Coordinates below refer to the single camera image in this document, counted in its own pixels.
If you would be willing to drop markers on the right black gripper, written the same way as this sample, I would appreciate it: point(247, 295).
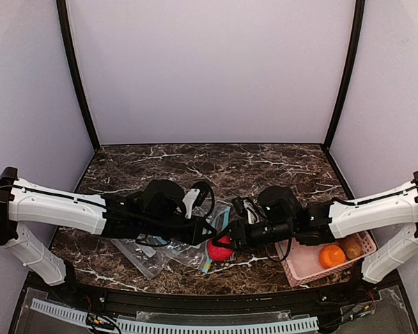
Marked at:
point(242, 237)

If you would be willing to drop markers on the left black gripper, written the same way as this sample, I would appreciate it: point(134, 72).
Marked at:
point(194, 231)

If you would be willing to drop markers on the clear zip bag blue zipper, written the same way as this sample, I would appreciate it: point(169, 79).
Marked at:
point(197, 257)

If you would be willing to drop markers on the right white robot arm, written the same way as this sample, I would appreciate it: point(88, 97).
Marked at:
point(286, 219)

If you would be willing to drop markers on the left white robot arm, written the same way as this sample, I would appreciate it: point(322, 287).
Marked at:
point(162, 210)

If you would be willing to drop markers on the pink plastic basket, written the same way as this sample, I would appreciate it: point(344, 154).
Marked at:
point(303, 264)

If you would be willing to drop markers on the orange tangerine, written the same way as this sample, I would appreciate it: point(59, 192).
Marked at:
point(331, 256)

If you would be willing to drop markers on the brown kiwi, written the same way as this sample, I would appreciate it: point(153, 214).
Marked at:
point(351, 247)

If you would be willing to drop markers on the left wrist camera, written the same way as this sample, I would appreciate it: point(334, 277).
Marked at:
point(195, 197)

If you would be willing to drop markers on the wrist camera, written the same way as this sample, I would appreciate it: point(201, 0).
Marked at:
point(195, 197)
point(246, 209)

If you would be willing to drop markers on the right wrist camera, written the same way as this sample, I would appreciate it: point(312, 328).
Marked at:
point(246, 209)

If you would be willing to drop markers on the black front table rail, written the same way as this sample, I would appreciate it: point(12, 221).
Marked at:
point(322, 299)

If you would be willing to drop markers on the white slotted cable duct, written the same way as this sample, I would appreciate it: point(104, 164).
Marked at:
point(151, 322)

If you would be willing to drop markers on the left black frame post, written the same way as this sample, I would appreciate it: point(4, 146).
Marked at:
point(69, 48)

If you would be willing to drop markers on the black frame post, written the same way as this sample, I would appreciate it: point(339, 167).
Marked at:
point(69, 48)
point(353, 45)

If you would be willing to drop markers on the right black frame post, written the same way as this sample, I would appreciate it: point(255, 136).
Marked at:
point(353, 45)

